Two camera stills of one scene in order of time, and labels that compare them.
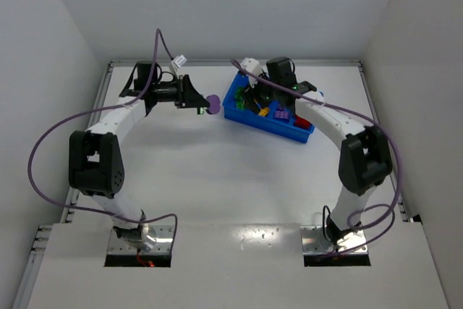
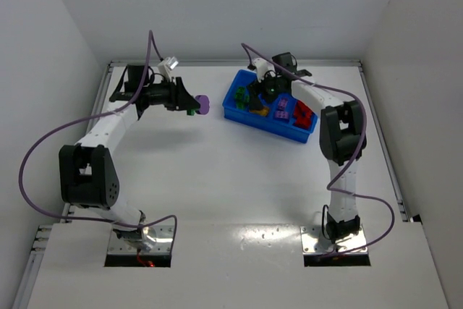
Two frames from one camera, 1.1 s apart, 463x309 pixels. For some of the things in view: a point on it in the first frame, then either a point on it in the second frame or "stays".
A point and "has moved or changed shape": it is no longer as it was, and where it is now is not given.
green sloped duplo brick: [239, 95] stays
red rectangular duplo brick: [302, 122] stays
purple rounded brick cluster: [214, 104] has moved or changed shape
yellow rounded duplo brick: [264, 111] stays
